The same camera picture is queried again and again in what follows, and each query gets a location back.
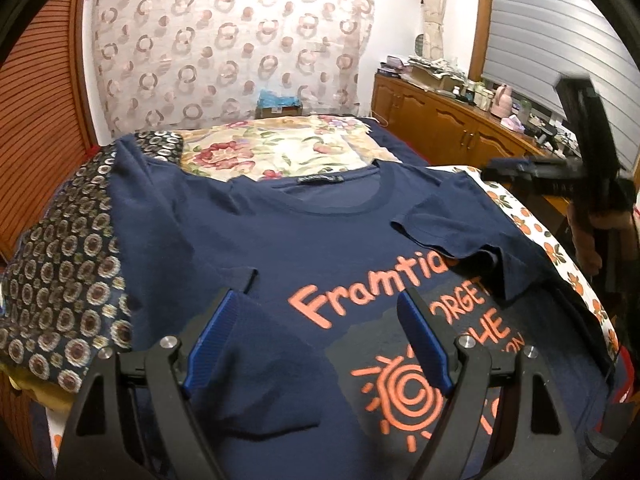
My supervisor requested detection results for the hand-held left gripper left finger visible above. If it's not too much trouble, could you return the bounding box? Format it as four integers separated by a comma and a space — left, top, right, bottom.
62, 287, 251, 480

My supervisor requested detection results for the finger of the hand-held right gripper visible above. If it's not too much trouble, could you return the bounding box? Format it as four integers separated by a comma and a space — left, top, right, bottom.
480, 156, 582, 196

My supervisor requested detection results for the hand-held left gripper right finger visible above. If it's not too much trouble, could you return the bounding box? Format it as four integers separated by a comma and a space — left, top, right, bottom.
395, 287, 583, 480

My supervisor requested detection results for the navy t-shirt with orange print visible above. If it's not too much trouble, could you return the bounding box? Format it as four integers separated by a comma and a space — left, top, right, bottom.
107, 132, 618, 480

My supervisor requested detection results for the person's right hand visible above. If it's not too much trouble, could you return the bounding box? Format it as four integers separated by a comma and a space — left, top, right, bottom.
571, 200, 634, 272

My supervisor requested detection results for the white orange-fruit print blanket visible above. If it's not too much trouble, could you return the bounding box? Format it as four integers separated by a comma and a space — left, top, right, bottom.
452, 165, 623, 361

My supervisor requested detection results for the pink kettle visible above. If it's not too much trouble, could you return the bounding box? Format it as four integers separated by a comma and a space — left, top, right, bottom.
492, 82, 516, 118

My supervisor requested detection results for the wooden cabinet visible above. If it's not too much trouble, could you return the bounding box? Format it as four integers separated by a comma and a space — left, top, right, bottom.
371, 72, 551, 166

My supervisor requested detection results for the grey window blind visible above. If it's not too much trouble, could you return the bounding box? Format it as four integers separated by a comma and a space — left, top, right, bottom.
482, 0, 640, 121

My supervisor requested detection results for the navy bed sheet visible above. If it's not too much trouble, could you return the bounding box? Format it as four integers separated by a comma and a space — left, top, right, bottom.
360, 116, 431, 167

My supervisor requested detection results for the pile of papers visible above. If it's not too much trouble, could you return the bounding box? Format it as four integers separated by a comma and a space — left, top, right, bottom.
400, 52, 468, 92

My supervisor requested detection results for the cream floral blanket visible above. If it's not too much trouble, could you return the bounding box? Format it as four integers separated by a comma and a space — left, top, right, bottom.
177, 114, 386, 183

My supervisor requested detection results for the tied beige curtain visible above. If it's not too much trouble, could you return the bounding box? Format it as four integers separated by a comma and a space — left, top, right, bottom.
415, 0, 451, 56

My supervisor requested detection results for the red cloth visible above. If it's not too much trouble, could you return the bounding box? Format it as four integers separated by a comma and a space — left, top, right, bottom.
612, 350, 639, 403

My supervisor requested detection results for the cardboard box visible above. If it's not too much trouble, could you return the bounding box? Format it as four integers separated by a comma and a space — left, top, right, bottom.
256, 100, 303, 120

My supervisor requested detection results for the wooden louvred door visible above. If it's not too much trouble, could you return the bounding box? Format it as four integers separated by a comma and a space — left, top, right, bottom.
0, 0, 101, 256

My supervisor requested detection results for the wooden window frame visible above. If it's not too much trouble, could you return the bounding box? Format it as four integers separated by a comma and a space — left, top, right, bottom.
467, 0, 496, 81

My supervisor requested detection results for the dark ring-patterned pillow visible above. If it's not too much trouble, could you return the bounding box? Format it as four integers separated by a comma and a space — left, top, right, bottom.
0, 130, 186, 396

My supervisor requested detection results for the ring-patterned sheer curtain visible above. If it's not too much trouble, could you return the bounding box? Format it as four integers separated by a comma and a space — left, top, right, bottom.
85, 0, 376, 133

